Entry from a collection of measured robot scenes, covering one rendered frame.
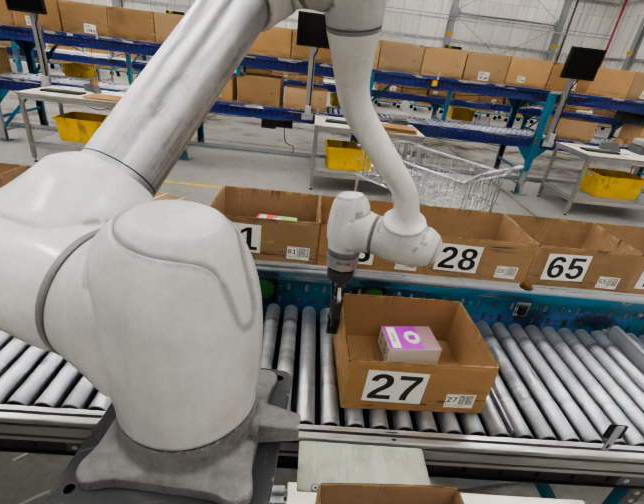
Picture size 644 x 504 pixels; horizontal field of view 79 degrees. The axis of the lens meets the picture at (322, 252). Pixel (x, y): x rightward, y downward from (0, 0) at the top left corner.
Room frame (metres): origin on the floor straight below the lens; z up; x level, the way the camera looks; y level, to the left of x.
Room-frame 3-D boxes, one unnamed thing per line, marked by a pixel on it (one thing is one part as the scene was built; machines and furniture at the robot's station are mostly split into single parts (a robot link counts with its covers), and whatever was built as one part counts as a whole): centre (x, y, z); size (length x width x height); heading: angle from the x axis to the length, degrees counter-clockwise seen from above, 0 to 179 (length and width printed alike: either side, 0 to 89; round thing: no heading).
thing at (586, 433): (0.96, -0.77, 0.72); 0.52 x 0.05 x 0.05; 4
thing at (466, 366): (0.88, -0.28, 0.83); 0.39 x 0.29 x 0.17; 96
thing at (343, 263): (0.94, -0.06, 1.08); 0.09 x 0.09 x 0.06
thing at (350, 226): (0.93, -0.07, 1.19); 0.13 x 0.11 x 0.16; 69
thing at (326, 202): (1.38, -0.17, 0.96); 0.39 x 0.29 x 0.17; 94
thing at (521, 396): (0.96, -0.64, 0.72); 0.52 x 0.05 x 0.05; 4
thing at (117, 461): (0.31, 0.11, 1.20); 0.22 x 0.18 x 0.06; 89
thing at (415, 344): (0.95, -0.31, 0.79); 0.16 x 0.11 x 0.07; 100
